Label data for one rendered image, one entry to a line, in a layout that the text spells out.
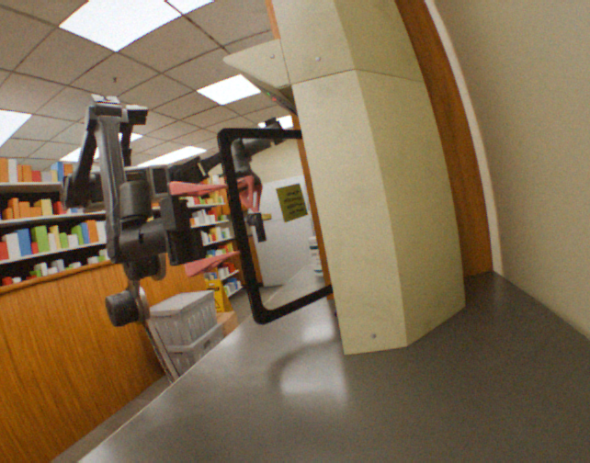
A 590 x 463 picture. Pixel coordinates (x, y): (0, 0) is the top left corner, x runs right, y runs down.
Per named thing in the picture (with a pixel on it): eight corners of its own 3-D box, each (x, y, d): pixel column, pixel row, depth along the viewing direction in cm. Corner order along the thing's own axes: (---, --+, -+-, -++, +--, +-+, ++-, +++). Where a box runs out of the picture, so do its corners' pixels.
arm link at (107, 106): (123, 84, 75) (91, 81, 67) (128, 115, 70) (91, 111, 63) (89, 187, 101) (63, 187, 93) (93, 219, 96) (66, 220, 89)
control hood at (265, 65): (323, 124, 83) (314, 89, 82) (290, 84, 51) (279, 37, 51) (280, 134, 86) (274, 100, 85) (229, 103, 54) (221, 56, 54)
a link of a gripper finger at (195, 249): (220, 218, 43) (165, 231, 46) (231, 271, 43) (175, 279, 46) (241, 218, 50) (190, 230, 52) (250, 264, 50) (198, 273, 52)
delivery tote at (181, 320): (223, 321, 300) (215, 288, 298) (191, 347, 241) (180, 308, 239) (187, 323, 310) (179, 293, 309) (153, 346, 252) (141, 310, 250)
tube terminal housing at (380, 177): (448, 284, 79) (384, 12, 75) (484, 332, 47) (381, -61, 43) (357, 300, 85) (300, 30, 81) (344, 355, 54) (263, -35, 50)
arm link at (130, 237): (139, 260, 55) (117, 261, 49) (134, 222, 55) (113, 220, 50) (167, 254, 53) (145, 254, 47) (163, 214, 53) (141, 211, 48)
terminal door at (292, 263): (351, 284, 84) (321, 130, 82) (257, 328, 63) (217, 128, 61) (348, 284, 84) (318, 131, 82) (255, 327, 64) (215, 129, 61)
